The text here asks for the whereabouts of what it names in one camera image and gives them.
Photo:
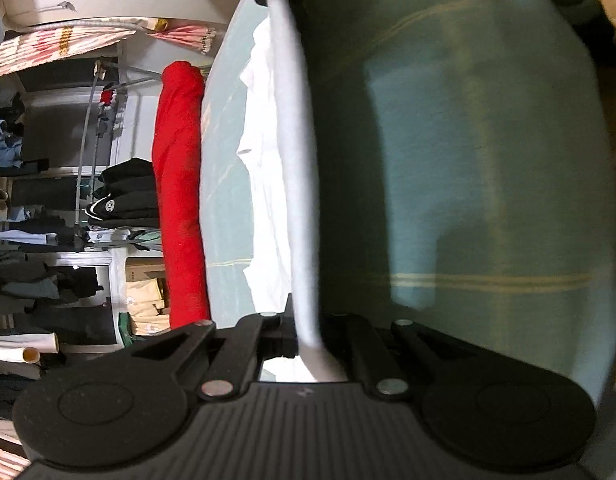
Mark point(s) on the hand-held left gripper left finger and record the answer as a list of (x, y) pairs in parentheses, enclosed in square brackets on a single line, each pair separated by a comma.
[(278, 335)]

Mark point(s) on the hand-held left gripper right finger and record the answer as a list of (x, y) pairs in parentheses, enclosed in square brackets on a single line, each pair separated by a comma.
[(358, 345)]

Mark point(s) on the white bear print shirt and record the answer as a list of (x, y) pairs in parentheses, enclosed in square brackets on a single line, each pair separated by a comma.
[(293, 160)]

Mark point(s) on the blue hanging clothes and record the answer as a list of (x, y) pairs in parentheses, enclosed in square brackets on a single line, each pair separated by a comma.
[(3, 140)]

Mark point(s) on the cardboard box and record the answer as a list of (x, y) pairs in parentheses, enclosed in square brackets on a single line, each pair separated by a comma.
[(145, 270)]

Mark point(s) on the grey-green hanging garment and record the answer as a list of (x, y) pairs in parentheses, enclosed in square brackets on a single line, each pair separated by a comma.
[(145, 237)]

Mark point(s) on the small red item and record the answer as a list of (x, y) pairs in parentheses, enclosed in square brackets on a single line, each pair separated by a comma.
[(108, 96)]

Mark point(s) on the red rolled quilt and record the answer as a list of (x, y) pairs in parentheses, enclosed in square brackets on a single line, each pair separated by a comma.
[(180, 185)]

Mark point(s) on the pink tied curtain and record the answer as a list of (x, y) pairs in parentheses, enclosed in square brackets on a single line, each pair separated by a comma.
[(63, 45)]

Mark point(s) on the bed with green plaid sheet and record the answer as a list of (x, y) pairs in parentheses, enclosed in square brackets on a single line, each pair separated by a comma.
[(463, 160)]

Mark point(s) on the metal drying rack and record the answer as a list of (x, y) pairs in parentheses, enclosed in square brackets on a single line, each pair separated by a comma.
[(85, 160)]

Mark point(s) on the white paper roll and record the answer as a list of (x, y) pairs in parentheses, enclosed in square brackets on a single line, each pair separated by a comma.
[(18, 347)]

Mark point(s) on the green frame stand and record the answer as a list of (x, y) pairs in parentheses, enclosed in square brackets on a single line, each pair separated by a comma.
[(125, 330)]

